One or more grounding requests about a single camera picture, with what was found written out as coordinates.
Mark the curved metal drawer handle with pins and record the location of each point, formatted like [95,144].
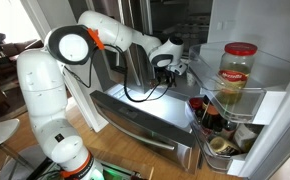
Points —
[132,129]

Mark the white carton in door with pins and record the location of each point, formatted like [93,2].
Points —
[246,135]

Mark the glass jar red lid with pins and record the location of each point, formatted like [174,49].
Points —
[234,69]

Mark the stainless steel fridge drawer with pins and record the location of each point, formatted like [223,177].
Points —
[164,118]

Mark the clear upper door shelf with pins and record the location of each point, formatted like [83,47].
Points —
[252,95]

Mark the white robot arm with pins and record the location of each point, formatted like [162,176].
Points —
[40,73]

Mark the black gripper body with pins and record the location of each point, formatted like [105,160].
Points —
[164,77]

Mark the dark sauce bottle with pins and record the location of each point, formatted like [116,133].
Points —
[210,114]

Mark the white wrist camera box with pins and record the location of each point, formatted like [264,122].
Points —
[178,69]

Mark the yellow mustard bottle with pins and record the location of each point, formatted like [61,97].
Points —
[222,146]

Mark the brown sofa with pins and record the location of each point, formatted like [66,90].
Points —
[10,51]

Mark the white fridge door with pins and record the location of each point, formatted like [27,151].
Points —
[266,24]

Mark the clear fridge door bin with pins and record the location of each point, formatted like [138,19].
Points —
[230,165]

